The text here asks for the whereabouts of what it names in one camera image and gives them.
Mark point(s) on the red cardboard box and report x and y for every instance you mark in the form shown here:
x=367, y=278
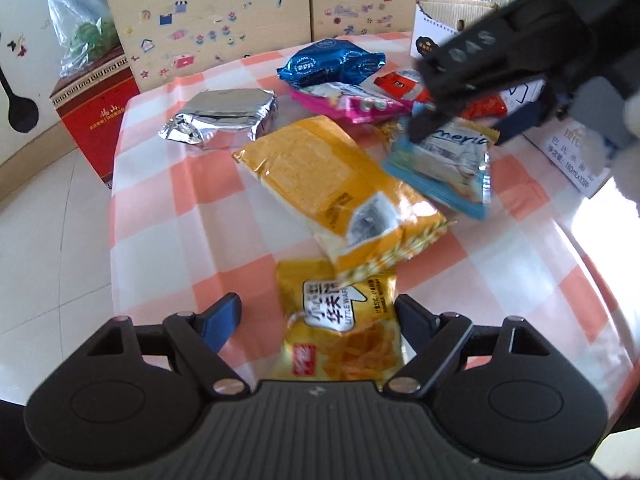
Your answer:
x=95, y=120

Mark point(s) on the person's right hand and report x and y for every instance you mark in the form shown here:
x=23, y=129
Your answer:
x=629, y=170

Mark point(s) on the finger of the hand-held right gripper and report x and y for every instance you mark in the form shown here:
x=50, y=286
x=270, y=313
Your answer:
x=425, y=122
x=522, y=115

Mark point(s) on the white cardboard box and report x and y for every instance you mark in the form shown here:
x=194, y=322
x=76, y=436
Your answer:
x=565, y=160

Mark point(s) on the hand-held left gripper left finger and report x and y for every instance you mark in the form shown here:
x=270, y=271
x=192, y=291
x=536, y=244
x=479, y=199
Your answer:
x=220, y=322

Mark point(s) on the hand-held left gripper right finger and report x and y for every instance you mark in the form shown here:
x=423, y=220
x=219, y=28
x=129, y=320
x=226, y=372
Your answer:
x=417, y=322

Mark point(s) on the silver foil snack packet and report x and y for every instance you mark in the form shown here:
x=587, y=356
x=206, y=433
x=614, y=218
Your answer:
x=225, y=115

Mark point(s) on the large yellow snack packet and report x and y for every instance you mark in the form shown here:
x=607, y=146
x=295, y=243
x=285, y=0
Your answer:
x=320, y=180

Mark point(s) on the orange checkered tablecloth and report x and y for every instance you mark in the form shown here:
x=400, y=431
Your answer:
x=200, y=220

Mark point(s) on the red snack packet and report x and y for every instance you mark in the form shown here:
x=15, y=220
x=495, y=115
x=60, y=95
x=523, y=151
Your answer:
x=397, y=84

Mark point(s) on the pink snack packet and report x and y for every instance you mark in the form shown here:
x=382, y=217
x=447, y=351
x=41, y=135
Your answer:
x=350, y=105

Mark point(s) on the black vase wall decal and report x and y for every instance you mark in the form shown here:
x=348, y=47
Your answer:
x=20, y=110

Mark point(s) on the small yellow waffle packet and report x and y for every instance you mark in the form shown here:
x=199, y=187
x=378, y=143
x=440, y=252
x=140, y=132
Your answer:
x=340, y=335

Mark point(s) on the wooden cabinet with stickers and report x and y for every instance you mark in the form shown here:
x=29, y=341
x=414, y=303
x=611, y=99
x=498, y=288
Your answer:
x=225, y=10

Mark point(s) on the light blue snack packet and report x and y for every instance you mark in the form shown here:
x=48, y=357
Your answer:
x=450, y=165

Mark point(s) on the clear bag of greens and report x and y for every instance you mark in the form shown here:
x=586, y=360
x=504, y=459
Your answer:
x=82, y=30

